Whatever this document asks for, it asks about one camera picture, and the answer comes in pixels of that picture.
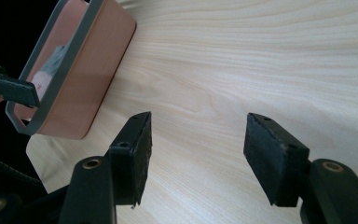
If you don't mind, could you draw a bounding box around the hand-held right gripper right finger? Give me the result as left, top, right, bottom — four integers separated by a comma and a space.
242, 112, 310, 208

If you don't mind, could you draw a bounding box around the grey and pink fingerless glove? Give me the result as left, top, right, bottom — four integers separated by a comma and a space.
31, 45, 73, 101

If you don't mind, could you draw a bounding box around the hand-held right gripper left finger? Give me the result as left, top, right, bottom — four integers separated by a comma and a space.
107, 111, 153, 209

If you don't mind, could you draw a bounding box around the pink basin with grey rim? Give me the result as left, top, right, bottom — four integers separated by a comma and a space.
5, 0, 137, 140

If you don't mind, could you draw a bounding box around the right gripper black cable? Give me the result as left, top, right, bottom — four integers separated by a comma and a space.
0, 149, 43, 189

